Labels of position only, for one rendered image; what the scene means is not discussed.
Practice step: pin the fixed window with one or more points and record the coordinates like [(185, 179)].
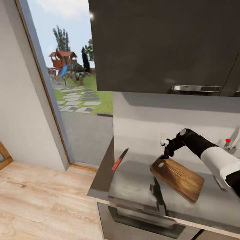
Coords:
[(59, 36)]

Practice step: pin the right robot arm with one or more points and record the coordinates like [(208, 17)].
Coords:
[(223, 165)]

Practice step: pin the parer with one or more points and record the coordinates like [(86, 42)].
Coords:
[(119, 159)]

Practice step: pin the cabinet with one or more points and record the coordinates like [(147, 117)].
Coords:
[(183, 47)]

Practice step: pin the drop in sink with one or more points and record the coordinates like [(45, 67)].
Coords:
[(232, 148)]

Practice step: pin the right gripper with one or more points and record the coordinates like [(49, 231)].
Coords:
[(169, 150)]

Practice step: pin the dishwasher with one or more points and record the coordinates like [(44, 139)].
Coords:
[(122, 224)]

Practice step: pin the cutting board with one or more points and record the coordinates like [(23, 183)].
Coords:
[(181, 178)]

